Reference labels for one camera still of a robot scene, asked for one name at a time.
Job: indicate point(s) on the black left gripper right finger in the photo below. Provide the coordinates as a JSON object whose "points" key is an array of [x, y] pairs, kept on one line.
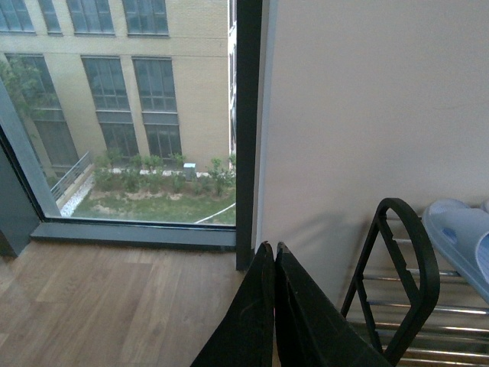
{"points": [[310, 330]]}

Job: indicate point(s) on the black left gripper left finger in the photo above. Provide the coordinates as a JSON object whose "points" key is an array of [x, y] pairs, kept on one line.
{"points": [[245, 335]]}

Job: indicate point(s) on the light blue slipper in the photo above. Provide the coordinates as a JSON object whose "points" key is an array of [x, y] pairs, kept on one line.
{"points": [[460, 234]]}

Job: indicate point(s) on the black metal shoe rack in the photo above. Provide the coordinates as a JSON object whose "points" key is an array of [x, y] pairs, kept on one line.
{"points": [[409, 303]]}

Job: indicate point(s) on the left window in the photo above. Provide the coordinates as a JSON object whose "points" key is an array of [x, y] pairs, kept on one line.
{"points": [[129, 122]]}

